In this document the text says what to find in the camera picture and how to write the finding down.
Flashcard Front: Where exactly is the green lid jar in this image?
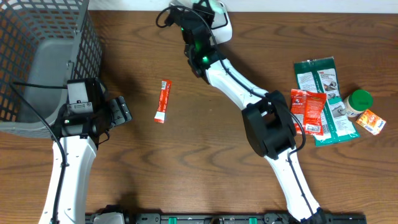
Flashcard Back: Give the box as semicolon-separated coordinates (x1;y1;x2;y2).
343;90;373;118

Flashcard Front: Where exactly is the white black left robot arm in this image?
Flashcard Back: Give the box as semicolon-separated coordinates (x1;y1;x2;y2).
39;78;132;224

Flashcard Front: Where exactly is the green white 3M package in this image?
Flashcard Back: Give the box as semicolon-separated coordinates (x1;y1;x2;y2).
294;57;360;146

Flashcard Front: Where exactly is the white small packet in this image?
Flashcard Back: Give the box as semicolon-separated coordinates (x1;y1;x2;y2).
191;0;225;14

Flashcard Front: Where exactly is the red packet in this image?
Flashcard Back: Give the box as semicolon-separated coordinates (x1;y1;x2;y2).
154;80;172;123

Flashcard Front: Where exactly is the grey mesh basket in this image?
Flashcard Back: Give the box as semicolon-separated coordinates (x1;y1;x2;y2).
1;0;103;138

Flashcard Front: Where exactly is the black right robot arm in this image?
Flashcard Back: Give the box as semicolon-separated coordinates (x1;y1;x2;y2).
165;1;328;223

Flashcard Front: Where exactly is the red snack bag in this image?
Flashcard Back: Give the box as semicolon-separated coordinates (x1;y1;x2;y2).
290;89;326;136

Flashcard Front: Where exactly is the white barcode scanner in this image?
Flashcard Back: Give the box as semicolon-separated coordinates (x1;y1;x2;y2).
211;1;233;44

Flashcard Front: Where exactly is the orange Kleenex tissue pack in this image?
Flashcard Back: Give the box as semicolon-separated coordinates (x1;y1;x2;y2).
356;109;386;135

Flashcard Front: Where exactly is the black mounting rail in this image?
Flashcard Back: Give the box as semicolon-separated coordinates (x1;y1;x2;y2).
83;205;367;224

